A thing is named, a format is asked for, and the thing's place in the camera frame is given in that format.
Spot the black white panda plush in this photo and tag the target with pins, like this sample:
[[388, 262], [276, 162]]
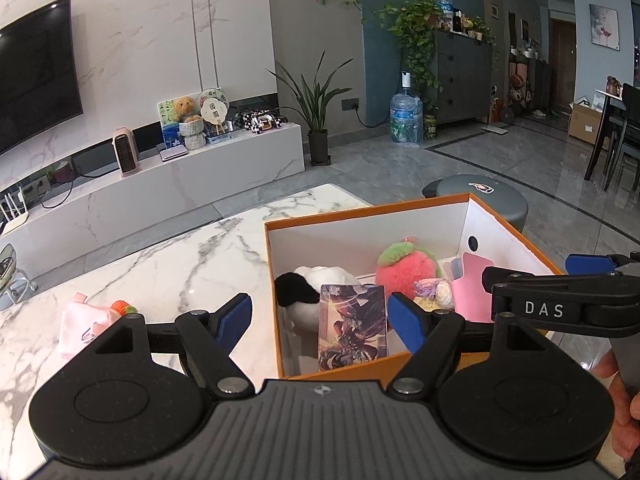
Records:
[[300, 290]]

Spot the pink peach plush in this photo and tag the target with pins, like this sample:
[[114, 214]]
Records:
[[405, 272]]

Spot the cluttered toy shelf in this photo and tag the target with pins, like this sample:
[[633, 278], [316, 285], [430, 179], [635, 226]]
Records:
[[527, 80]]

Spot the orange white storage box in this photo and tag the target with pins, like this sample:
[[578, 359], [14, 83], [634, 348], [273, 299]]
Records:
[[500, 230]]

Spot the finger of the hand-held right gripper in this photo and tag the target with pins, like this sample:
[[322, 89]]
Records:
[[540, 305], [587, 264]]

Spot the trailing ivy plant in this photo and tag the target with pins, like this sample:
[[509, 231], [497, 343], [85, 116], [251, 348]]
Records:
[[415, 30]]

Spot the open cardboard box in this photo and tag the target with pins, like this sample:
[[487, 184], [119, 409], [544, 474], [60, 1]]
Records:
[[585, 125]]

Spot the wall power socket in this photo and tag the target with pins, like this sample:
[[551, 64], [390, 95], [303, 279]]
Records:
[[350, 105]]

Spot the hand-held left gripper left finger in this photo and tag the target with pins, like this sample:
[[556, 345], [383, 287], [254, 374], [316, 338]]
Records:
[[235, 317]]

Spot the pink carrot plush pouch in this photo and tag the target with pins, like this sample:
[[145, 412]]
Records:
[[80, 327]]

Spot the black curved television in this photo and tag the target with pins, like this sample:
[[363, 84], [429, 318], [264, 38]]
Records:
[[35, 75]]

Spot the purple yellow crochet toy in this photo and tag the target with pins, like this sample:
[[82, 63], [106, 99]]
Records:
[[435, 294]]

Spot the round white paper fan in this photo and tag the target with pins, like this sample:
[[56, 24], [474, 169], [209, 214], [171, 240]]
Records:
[[215, 112]]

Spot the black white patterned toy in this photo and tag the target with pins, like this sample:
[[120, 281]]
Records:
[[260, 121]]

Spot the white wifi router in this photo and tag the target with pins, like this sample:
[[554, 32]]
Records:
[[12, 215]]

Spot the white floor scale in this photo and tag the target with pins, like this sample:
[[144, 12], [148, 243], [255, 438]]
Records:
[[494, 130]]

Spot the potted long-leaf plant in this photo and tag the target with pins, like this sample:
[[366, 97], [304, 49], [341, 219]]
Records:
[[315, 105]]

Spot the grey round stool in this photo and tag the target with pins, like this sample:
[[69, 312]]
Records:
[[505, 200]]

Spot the brown teddy bear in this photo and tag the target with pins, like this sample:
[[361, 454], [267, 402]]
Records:
[[184, 109]]

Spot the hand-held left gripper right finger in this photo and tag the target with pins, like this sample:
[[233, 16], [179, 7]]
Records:
[[407, 325]]

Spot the dark dining table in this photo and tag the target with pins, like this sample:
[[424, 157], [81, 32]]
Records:
[[607, 97]]

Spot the black dining chair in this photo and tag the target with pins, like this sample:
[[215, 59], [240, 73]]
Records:
[[617, 140]]

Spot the pink space heater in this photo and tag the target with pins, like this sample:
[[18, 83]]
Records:
[[126, 152]]

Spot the blue water jug with pump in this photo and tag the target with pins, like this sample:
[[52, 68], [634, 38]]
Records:
[[405, 117]]

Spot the person's right hand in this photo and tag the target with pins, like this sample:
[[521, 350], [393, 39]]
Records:
[[630, 425]]

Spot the white marble tv console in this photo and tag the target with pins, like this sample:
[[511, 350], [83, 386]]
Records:
[[200, 175]]

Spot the brown wooden door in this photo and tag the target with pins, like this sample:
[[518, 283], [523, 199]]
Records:
[[564, 65]]

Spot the framed wall picture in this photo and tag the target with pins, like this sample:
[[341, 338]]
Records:
[[605, 26]]

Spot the dark illustrated card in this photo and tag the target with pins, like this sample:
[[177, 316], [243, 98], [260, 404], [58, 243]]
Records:
[[352, 325]]

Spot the dark grey drawer cabinet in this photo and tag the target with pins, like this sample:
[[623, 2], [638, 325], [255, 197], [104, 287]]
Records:
[[462, 77]]

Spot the small green bag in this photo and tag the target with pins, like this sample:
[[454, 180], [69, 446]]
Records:
[[430, 129]]

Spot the green painted picture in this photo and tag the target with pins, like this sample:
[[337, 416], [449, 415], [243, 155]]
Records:
[[167, 120]]

